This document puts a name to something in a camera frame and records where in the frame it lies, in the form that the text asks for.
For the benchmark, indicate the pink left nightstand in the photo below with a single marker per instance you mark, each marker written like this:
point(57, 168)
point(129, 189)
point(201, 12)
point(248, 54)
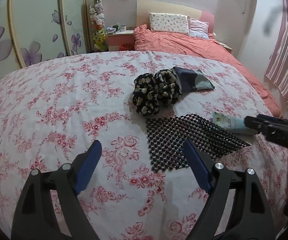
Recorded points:
point(121, 41)

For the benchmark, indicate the sliding floral wardrobe doors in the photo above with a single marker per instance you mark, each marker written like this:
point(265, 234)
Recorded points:
point(33, 31)

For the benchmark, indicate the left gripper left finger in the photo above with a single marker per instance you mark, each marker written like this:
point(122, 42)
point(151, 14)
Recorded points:
point(49, 208)

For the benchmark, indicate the hanging plush toy stack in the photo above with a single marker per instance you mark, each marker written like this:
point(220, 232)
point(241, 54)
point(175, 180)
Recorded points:
point(97, 21)

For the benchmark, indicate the navy and grey pouch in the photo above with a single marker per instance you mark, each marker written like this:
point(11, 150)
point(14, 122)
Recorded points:
point(191, 81)

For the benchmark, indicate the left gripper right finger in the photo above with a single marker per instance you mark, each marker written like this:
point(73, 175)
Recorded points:
point(236, 207)

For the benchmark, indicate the striped pink pillow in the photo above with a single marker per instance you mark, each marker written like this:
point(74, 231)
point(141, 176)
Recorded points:
point(198, 29)

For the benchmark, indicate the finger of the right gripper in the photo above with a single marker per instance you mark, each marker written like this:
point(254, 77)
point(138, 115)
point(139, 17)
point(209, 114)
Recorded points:
point(273, 120)
point(258, 123)

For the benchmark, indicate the coral red duvet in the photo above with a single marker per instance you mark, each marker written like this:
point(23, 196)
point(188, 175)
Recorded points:
point(146, 40)

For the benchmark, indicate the right bedside nightstand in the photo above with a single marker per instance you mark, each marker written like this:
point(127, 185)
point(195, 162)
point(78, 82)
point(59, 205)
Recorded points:
point(226, 47)

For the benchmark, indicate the floral white pillow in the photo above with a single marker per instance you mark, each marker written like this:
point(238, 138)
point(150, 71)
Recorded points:
point(171, 23)

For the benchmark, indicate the black daisy floral cloth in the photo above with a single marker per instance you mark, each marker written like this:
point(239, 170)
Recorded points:
point(154, 91)

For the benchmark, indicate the black perforated rubber mat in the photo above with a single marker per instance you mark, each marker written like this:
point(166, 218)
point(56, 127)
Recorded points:
point(166, 137)

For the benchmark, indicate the floral pink white tablecloth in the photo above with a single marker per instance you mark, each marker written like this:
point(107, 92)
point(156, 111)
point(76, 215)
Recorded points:
point(54, 110)

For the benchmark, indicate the beige pink headboard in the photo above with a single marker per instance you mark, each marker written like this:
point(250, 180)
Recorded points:
point(144, 7)

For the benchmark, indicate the floral light blue tube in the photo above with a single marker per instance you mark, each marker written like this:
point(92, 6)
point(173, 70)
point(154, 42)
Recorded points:
point(232, 124)

